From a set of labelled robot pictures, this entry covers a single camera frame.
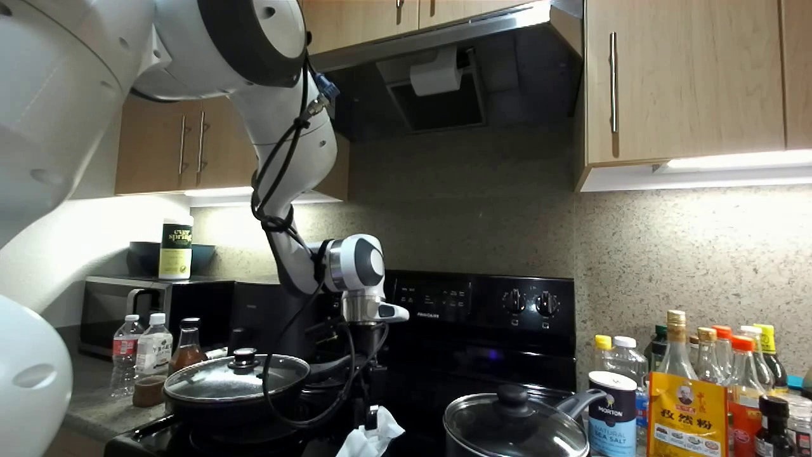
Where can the dark saucepan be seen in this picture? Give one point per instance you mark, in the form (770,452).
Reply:
(585,399)

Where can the wooden cabinet above hood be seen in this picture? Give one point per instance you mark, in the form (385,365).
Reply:
(363,21)

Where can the clear bottle white cap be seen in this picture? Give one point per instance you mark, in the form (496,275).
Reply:
(628,360)

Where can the white paper napkin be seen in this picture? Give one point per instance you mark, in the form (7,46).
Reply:
(371,434)

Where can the glass frying pan lid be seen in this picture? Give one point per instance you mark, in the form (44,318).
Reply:
(219,382)

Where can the glass saucepan lid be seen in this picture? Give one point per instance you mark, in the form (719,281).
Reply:
(507,428)

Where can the black electric stove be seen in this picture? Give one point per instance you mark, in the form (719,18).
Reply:
(507,306)

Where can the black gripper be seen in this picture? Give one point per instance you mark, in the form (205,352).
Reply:
(366,365)

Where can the steel range hood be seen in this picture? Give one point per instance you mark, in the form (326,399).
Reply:
(507,78)

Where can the clear water bottle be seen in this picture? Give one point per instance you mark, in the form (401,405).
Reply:
(152,360)

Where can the black air fryer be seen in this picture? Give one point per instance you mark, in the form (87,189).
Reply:
(237,314)

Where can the black bottle dark cap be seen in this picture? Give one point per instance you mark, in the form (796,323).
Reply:
(775,428)

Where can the dark green bottle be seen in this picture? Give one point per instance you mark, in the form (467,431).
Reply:
(658,347)

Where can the red label orange cap bottle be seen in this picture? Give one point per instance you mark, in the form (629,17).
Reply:
(744,396)

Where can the yellow-label oil bottle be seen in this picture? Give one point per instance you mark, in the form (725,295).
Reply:
(685,419)

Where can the tall bottle tan cap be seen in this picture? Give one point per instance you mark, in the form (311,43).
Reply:
(676,347)

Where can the blue salt canister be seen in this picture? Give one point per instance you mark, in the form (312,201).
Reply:
(611,414)

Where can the green bottle yellow cap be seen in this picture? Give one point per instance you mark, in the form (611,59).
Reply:
(771,360)

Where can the under cabinet light strip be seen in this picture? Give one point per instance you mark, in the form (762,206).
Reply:
(219,193)
(736,162)

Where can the red label water bottle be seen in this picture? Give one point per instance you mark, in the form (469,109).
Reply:
(124,360)

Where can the brown sauce bottle dark cap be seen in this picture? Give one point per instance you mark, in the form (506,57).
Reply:
(185,347)

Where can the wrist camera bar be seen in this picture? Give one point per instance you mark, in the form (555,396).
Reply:
(394,314)

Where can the silver microwave oven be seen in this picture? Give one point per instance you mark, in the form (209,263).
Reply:
(105,314)

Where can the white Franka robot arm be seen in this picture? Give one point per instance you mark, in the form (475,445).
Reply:
(67,127)

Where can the black frying pan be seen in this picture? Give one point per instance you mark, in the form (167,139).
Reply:
(229,409)

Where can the small yellow cap bottle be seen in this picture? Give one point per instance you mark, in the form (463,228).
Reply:
(602,352)

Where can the dark bowl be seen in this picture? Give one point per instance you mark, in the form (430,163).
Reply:
(203,254)

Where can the white paper roll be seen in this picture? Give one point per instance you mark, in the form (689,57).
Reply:
(435,78)

